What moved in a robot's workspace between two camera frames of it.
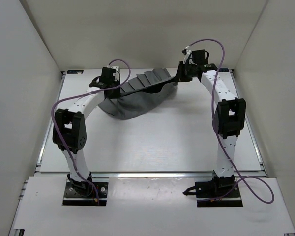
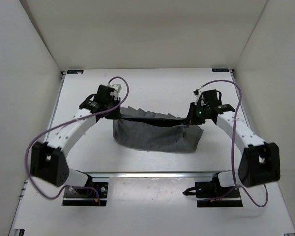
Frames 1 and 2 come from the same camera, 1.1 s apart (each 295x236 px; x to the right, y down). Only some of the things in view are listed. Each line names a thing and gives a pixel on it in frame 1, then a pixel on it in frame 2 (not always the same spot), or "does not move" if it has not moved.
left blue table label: [74, 71] does not move
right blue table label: [223, 70] does not move
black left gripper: [117, 95] → [116, 114]
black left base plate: [72, 197] does not move
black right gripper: [180, 77] → [191, 120]
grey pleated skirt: [127, 105] → [139, 129]
